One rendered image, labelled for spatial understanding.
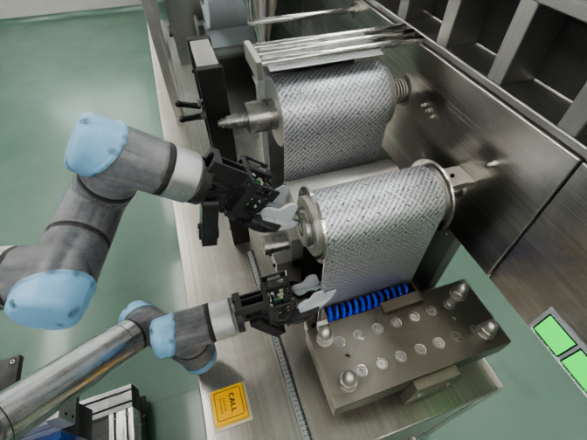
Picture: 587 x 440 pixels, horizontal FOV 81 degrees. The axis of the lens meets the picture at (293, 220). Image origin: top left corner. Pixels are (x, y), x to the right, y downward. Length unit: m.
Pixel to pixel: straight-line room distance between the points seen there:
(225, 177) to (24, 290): 0.26
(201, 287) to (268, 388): 0.33
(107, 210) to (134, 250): 1.85
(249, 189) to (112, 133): 0.19
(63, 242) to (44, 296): 0.07
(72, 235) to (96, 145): 0.11
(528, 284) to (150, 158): 0.64
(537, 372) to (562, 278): 1.50
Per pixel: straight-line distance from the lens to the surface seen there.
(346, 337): 0.78
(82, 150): 0.45
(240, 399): 0.85
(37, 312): 0.46
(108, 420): 1.72
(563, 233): 0.66
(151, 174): 0.47
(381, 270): 0.76
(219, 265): 1.03
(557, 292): 0.70
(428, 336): 0.82
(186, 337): 0.68
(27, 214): 2.95
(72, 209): 0.51
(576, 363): 0.74
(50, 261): 0.47
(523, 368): 2.14
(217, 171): 0.50
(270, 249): 0.69
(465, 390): 0.95
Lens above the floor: 1.74
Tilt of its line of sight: 49 degrees down
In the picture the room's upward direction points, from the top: straight up
